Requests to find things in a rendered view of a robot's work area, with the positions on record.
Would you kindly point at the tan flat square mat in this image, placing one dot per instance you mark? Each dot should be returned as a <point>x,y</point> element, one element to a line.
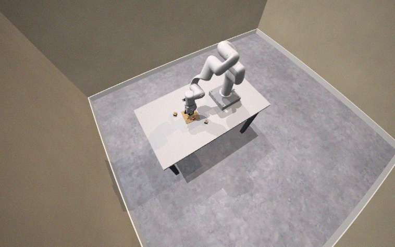
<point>188,118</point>

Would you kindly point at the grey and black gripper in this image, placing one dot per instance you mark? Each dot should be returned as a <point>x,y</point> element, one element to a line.
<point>188,110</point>

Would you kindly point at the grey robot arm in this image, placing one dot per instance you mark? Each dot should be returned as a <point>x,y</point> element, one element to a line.
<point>233,69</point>

